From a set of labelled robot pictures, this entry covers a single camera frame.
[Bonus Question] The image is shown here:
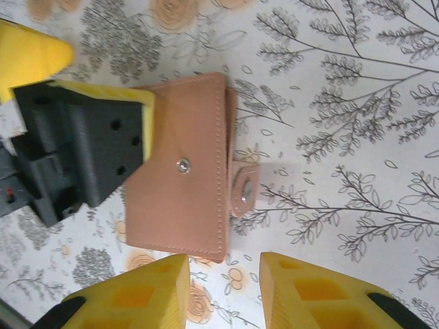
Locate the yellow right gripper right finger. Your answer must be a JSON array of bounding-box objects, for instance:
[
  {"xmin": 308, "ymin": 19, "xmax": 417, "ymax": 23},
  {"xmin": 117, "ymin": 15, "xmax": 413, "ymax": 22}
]
[{"xmin": 259, "ymin": 252, "xmax": 426, "ymax": 329}]

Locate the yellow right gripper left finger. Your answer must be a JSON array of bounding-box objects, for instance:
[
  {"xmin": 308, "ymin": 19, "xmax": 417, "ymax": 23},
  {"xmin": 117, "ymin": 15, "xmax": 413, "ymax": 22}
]
[{"xmin": 32, "ymin": 254, "xmax": 191, "ymax": 329}]

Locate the pink leather card holder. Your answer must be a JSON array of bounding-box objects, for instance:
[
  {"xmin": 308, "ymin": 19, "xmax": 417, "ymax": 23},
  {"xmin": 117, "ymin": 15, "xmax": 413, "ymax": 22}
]
[{"xmin": 123, "ymin": 71, "xmax": 261, "ymax": 265}]

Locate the floral printed tablecloth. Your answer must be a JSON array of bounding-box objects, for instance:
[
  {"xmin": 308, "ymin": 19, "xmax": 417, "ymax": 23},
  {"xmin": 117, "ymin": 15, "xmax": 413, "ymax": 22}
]
[{"xmin": 0, "ymin": 0, "xmax": 439, "ymax": 329}]

